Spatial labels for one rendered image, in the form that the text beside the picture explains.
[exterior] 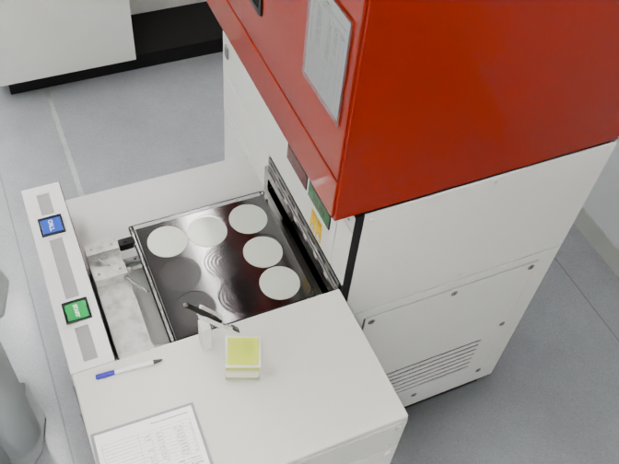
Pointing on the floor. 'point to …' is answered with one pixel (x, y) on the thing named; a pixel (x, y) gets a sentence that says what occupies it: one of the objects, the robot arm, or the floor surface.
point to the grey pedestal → (17, 409)
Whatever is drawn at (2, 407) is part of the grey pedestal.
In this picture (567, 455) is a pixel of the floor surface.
